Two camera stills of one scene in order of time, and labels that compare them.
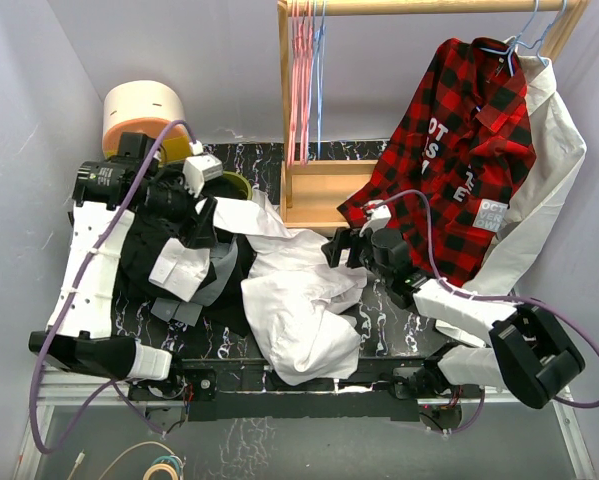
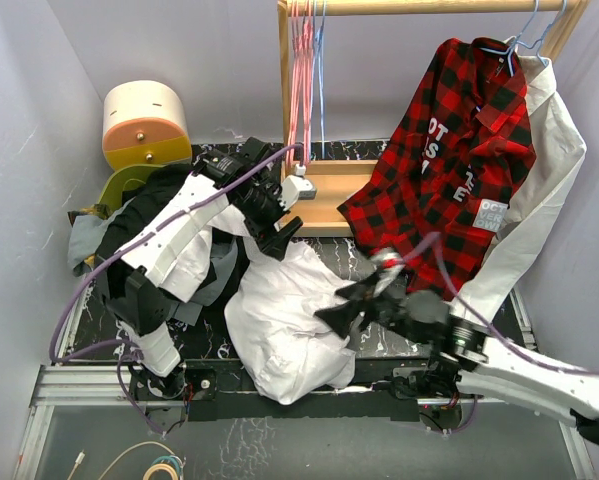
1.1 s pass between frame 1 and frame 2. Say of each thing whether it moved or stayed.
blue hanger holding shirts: stayed
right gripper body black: moved
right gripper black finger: moved
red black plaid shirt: stayed
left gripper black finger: moved
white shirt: moved
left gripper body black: moved
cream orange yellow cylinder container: stayed
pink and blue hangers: stayed
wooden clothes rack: stayed
